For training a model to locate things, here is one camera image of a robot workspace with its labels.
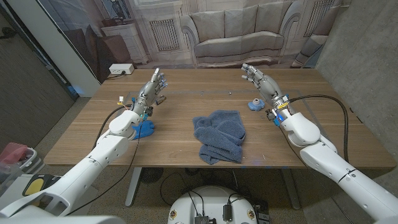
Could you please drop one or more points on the grey table leg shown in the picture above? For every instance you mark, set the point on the grey table leg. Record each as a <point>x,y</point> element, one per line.
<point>291,189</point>
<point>133,186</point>

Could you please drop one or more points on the blue crumpled towel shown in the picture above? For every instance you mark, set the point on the blue crumpled towel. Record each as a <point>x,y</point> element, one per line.
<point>220,133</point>

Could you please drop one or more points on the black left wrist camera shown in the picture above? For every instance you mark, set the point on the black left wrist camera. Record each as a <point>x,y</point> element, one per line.
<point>150,111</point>

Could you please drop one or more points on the blue plastic toy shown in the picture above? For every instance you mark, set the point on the blue plastic toy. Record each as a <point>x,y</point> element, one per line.
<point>146,129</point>

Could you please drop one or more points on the white power strip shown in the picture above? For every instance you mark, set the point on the white power strip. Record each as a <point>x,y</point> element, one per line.
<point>121,68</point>

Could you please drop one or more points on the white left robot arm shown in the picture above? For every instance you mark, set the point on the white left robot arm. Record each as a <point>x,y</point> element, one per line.
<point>77,183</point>

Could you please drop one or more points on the blue toy camera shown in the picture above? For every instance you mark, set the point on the blue toy camera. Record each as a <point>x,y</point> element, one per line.
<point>256,105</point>

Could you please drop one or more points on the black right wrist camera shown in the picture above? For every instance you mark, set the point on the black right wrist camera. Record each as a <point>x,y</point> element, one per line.
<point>270,114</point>

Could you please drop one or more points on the black round floor fan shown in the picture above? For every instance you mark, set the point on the black round floor fan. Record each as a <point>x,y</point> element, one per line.
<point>151,175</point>

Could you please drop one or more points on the clear plastic bin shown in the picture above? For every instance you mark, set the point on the clear plastic bin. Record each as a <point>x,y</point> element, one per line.
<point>32,160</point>

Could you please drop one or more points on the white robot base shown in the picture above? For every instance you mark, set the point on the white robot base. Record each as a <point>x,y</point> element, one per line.
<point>211,202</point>

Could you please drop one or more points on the white wall panel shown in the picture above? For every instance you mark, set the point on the white wall panel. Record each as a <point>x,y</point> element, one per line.
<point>62,53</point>

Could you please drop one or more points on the pink item in bin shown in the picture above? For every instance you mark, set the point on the pink item in bin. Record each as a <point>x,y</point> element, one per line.
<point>12,152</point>

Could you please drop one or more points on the yellow and black pad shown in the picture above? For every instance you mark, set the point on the yellow and black pad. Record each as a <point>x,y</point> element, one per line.
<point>34,185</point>

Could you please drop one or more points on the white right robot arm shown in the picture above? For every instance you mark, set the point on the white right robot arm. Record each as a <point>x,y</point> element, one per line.
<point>342,174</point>

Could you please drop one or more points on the black adapter on base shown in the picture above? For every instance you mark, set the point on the black adapter on base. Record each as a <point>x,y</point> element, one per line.
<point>227,213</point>

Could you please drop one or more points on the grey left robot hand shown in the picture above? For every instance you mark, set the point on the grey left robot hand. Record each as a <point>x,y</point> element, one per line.
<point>149,91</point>

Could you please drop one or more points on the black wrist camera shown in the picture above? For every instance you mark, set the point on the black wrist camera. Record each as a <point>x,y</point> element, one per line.
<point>270,114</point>
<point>150,111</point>

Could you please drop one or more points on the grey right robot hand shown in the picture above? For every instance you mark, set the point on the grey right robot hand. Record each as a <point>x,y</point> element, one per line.
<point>269,87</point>

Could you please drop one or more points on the printed sofa backdrop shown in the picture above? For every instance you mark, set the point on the printed sofa backdrop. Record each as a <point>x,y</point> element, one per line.
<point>236,31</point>

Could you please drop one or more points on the white robot torso edge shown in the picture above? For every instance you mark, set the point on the white robot torso edge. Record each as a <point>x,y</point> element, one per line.
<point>62,220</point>

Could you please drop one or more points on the small brown cylinder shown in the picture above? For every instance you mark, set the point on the small brown cylinder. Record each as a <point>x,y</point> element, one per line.
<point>160,100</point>

